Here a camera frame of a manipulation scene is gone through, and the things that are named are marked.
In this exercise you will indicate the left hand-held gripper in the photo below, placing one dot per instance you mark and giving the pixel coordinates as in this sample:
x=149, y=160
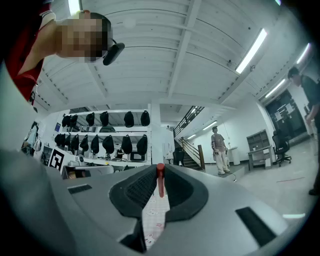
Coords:
x=56, y=160

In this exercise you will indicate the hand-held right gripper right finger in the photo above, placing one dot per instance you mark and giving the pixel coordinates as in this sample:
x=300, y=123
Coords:
x=212, y=220

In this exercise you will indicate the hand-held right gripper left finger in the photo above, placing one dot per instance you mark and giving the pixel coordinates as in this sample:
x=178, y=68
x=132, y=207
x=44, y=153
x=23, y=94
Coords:
x=75, y=212

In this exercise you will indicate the white shelf rack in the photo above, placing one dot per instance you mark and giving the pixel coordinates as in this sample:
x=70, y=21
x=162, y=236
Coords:
x=112, y=129

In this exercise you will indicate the pink bunny-print mat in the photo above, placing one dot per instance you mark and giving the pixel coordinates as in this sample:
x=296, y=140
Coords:
x=155, y=212

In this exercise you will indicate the rows of black bags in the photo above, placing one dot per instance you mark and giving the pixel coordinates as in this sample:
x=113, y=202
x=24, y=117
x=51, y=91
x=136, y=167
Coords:
x=128, y=119

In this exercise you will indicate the staircase with black railing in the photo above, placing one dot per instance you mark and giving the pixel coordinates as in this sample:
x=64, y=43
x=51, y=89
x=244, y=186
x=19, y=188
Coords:
x=190, y=155

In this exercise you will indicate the black office chair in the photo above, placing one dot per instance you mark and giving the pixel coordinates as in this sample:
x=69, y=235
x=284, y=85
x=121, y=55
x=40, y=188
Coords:
x=178, y=155
x=281, y=147

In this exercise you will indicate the grey desk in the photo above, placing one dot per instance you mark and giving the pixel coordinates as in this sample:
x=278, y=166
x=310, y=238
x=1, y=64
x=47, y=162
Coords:
x=260, y=150

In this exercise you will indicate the grey open-shelf cabinet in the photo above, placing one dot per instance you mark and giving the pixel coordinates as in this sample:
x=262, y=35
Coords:
x=257, y=137

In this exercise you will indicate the black glass door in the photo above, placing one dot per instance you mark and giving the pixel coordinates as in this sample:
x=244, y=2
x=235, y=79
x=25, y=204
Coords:
x=287, y=117

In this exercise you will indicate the person's red shirt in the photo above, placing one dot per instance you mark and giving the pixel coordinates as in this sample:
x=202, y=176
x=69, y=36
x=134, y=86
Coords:
x=22, y=62

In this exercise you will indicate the person's face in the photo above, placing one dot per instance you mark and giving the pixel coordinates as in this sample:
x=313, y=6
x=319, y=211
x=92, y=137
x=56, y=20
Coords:
x=80, y=37

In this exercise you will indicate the black head-worn camera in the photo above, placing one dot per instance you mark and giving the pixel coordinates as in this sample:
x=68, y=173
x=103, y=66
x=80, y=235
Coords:
x=113, y=53

